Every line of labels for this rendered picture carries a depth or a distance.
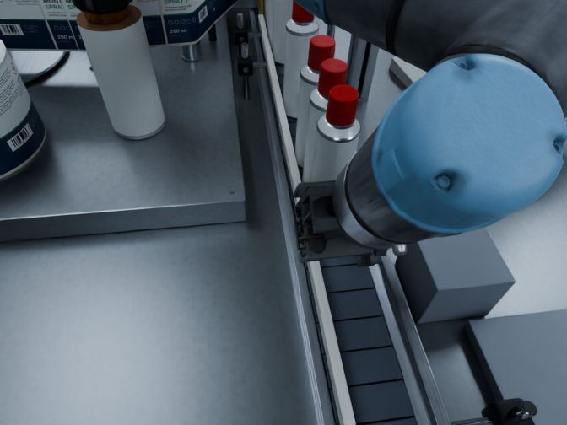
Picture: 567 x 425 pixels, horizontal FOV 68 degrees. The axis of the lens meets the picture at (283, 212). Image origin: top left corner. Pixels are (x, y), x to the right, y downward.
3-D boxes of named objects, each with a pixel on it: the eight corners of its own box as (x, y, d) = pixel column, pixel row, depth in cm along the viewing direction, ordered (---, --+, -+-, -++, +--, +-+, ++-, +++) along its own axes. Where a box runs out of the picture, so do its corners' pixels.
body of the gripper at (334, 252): (291, 193, 44) (308, 158, 33) (369, 187, 45) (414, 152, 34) (299, 266, 43) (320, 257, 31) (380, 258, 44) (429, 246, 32)
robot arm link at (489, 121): (624, 115, 18) (513, 260, 17) (483, 180, 29) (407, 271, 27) (487, -3, 19) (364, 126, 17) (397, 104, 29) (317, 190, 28)
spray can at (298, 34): (280, 104, 78) (284, -12, 63) (308, 102, 79) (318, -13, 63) (284, 121, 75) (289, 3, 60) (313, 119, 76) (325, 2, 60)
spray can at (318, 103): (299, 175, 66) (309, 54, 51) (331, 173, 67) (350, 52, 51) (304, 200, 63) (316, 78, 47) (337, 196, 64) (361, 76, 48)
